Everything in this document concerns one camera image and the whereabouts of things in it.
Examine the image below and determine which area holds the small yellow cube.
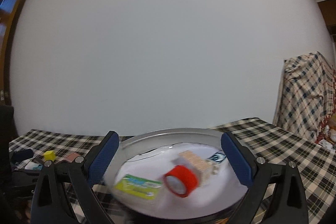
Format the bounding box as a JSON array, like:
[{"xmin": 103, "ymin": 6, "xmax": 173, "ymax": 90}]
[{"xmin": 43, "ymin": 150, "xmax": 56, "ymax": 161}]

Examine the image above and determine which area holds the white rectangular paper box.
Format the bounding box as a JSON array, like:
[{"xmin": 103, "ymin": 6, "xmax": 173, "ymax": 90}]
[{"xmin": 173, "ymin": 150, "xmax": 213, "ymax": 185}]

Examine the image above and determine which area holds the green white floss packet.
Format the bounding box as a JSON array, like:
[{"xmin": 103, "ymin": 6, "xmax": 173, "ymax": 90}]
[{"xmin": 114, "ymin": 174, "xmax": 163, "ymax": 201}]

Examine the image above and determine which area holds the red tape roll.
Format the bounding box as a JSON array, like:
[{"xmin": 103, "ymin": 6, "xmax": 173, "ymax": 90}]
[{"xmin": 163, "ymin": 165, "xmax": 199, "ymax": 198}]

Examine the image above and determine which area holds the pink brown case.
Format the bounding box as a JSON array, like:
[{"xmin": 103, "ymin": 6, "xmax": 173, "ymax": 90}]
[{"xmin": 63, "ymin": 152, "xmax": 80, "ymax": 162}]

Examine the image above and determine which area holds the black white plaid tablecloth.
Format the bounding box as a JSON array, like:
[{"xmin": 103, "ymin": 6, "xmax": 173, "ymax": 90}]
[{"xmin": 9, "ymin": 118, "xmax": 335, "ymax": 223}]

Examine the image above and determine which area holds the white moon toy brick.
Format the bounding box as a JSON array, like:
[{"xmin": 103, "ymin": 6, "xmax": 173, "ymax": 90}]
[{"xmin": 206, "ymin": 151, "xmax": 227, "ymax": 174}]

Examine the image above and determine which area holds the plaid covered furniture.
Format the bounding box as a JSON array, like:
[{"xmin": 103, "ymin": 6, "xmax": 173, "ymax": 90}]
[{"xmin": 273, "ymin": 51, "xmax": 335, "ymax": 143}]

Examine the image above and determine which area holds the round metal tin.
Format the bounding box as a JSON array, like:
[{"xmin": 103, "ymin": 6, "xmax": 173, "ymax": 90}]
[{"xmin": 104, "ymin": 128, "xmax": 247, "ymax": 223}]

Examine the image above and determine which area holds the brown wooden door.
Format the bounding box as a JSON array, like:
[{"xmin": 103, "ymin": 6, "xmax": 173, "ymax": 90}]
[{"xmin": 1, "ymin": 0, "xmax": 22, "ymax": 105}]

